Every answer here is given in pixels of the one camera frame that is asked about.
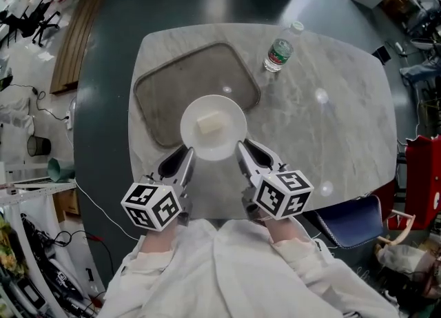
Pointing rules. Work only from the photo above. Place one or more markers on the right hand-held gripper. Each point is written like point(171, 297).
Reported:
point(282, 196)

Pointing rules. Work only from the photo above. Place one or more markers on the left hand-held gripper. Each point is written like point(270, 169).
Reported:
point(151, 206)

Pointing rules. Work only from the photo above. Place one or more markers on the white round plate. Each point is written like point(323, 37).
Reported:
point(206, 145)

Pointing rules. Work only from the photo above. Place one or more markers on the pale food piece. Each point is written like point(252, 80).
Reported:
point(209, 122)

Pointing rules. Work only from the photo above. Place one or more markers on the person's right forearm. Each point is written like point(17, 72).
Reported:
point(286, 230)

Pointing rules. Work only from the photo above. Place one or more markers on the person's left forearm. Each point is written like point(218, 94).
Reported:
point(156, 239)

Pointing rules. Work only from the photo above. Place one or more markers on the clear grey serving tray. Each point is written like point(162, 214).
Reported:
point(162, 96)

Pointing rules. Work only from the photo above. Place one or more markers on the red clip lead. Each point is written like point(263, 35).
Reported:
point(94, 237)

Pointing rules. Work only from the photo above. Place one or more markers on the dark blue chair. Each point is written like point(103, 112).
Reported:
point(351, 220)

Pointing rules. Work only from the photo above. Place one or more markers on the clear plastic water bottle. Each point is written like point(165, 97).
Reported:
point(280, 52)

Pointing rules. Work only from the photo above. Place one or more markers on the person's white coat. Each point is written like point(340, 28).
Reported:
point(224, 275)

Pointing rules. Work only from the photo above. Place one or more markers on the white power strip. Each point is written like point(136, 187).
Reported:
point(70, 120)

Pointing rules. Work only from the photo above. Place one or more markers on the dark red chair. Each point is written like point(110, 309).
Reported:
point(386, 194)

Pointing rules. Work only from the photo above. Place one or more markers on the white metal rack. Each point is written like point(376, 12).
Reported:
point(34, 189)

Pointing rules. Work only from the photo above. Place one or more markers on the wooden slatted bench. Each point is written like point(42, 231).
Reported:
point(77, 40)

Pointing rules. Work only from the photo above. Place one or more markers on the black square bin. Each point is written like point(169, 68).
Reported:
point(382, 55)

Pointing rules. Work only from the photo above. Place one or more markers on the red cabinet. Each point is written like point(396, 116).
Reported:
point(423, 178)

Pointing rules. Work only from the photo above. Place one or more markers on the white plastic bag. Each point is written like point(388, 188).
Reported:
point(403, 258)
point(17, 113)

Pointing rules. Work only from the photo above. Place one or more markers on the black office chair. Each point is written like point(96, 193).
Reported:
point(39, 21)

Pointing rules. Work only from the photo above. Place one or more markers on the light wooden curved frame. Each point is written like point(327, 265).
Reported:
point(403, 214)

